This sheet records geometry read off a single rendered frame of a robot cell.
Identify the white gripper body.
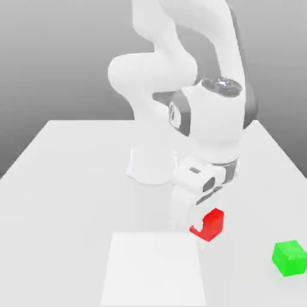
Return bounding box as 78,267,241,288
167,183,224,234

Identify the small red cube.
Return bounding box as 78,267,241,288
189,207,225,243

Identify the small green cube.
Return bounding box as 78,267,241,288
271,239,307,278

